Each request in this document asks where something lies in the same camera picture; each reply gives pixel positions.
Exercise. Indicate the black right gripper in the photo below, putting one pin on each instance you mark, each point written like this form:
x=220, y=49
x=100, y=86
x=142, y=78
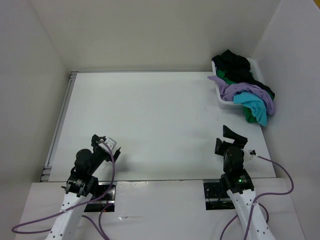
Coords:
x=238, y=140

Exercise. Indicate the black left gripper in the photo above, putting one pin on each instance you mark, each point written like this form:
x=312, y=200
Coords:
x=94, y=144

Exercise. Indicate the purple t shirt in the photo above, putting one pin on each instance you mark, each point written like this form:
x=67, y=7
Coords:
x=225, y=94

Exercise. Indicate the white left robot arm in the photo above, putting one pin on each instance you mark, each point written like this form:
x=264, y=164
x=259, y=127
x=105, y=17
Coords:
x=82, y=186

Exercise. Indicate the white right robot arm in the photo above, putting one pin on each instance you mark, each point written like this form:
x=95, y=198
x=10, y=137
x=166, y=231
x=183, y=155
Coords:
x=239, y=186

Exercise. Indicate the green t shirt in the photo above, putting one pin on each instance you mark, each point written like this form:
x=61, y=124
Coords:
x=221, y=75

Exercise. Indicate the cyan t shirt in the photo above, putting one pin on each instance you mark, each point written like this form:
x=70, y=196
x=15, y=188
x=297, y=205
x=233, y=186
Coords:
x=253, y=107

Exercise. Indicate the black t shirt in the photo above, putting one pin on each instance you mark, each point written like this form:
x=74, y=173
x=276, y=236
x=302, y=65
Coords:
x=237, y=69

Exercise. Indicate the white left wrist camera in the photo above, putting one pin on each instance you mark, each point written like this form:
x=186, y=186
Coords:
x=107, y=143

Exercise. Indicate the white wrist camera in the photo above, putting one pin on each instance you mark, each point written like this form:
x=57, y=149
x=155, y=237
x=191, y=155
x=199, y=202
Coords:
x=249, y=155
x=107, y=143

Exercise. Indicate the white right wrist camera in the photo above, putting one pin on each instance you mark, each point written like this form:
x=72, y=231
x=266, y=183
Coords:
x=249, y=155

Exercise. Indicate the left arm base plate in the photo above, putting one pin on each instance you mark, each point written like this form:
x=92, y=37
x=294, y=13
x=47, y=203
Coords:
x=107, y=203

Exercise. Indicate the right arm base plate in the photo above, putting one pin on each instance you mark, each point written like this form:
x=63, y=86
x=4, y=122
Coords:
x=216, y=197

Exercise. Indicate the aluminium table edge rail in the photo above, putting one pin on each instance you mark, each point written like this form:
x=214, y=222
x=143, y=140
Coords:
x=165, y=124

